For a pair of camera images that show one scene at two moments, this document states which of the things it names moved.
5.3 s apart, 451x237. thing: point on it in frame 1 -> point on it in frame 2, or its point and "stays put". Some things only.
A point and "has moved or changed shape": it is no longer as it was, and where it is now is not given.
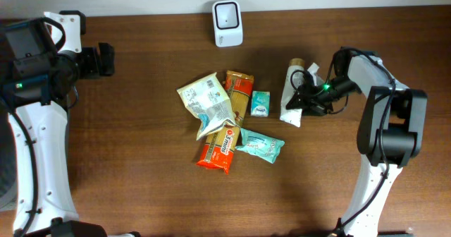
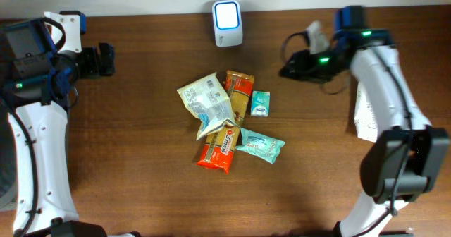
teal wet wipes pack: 266,149 stays put
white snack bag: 207,98 stays put
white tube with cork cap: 294,78 has moved or changed shape
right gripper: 306,90 -> 297,61
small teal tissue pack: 260,104 stays put
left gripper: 96,69 stays put
